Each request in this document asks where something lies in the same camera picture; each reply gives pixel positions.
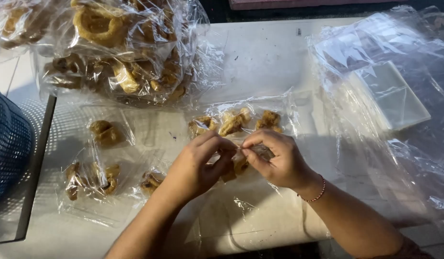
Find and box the person's left hand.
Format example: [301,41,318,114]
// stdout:
[163,130,240,203]

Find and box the person's right hand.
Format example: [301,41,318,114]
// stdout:
[242,129,319,193]

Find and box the small clear snack packet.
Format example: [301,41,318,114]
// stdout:
[254,89,302,136]
[86,111,137,149]
[57,150,145,227]
[218,99,255,139]
[218,143,277,184]
[138,166,170,196]
[187,106,221,141]

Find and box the flat clear plastic sheet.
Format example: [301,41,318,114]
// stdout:
[184,178,332,254]

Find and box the stack of empty clear bags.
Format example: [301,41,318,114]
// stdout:
[349,60,432,131]

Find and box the large clear bag of fried rings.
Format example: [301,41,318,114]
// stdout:
[0,0,77,56]
[34,0,224,108]

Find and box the large crumpled clear plastic wrap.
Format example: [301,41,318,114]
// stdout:
[306,4,444,225]

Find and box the pink board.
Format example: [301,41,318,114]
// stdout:
[228,0,400,11]

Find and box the blue plastic mesh basket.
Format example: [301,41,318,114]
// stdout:
[0,81,35,206]

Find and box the red white thread bracelet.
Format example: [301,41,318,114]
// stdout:
[297,174,326,203]

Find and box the dark metal table rail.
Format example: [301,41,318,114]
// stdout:
[14,94,58,242]

